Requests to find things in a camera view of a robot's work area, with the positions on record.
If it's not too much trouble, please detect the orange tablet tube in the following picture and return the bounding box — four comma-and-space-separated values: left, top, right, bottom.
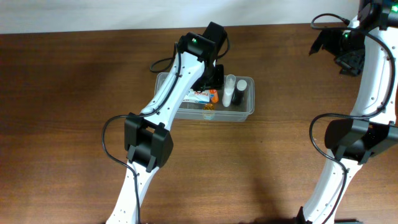
209, 90, 219, 103

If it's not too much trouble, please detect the white spray bottle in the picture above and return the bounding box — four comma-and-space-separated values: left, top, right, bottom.
222, 74, 236, 108

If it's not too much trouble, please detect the white blue medicine box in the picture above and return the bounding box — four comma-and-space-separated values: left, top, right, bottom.
183, 89, 210, 104

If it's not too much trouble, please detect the dark bottle white cap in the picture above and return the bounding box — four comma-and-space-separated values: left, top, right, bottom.
231, 80, 248, 105

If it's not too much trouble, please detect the small gold-lid balm jar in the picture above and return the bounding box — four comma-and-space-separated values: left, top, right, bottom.
203, 103, 215, 120

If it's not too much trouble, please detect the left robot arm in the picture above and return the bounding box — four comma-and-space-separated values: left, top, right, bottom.
106, 22, 229, 224

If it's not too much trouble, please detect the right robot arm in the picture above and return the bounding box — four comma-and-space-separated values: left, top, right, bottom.
295, 1, 397, 223

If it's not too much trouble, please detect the clear plastic container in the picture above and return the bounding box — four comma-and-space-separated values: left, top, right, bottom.
153, 72, 256, 123

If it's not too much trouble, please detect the left black cable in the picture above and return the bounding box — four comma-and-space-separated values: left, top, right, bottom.
101, 35, 231, 224

